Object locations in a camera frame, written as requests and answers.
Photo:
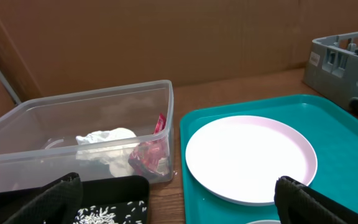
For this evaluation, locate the red snack wrapper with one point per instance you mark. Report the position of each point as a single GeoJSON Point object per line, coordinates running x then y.
{"type": "Point", "coordinates": [151, 159]}

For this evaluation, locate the teal plastic tray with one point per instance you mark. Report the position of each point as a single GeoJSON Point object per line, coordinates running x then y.
{"type": "Point", "coordinates": [332, 132]}

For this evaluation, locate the spilled rice pile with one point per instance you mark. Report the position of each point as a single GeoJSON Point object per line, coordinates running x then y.
{"type": "Point", "coordinates": [134, 212]}

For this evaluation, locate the white napkin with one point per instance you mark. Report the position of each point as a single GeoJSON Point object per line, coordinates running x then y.
{"type": "Point", "coordinates": [116, 157]}

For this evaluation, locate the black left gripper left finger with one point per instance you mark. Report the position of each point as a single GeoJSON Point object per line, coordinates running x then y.
{"type": "Point", "coordinates": [56, 202]}

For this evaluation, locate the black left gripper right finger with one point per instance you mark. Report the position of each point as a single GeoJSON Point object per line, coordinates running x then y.
{"type": "Point", "coordinates": [296, 203]}

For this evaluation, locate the clear plastic bin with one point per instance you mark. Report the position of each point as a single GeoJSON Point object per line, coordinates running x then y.
{"type": "Point", "coordinates": [38, 137]}

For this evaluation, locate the grey dish rack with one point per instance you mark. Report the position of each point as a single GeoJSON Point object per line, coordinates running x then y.
{"type": "Point", "coordinates": [332, 69]}

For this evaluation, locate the white round plate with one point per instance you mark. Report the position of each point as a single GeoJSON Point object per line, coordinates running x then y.
{"type": "Point", "coordinates": [240, 158]}

